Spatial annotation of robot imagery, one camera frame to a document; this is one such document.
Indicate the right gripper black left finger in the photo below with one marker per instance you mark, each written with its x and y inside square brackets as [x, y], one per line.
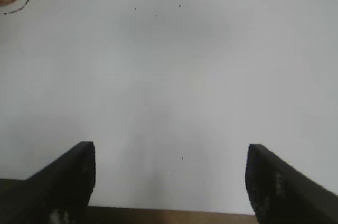
[58, 189]

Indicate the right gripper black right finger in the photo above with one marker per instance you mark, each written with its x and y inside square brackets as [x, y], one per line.
[285, 197]

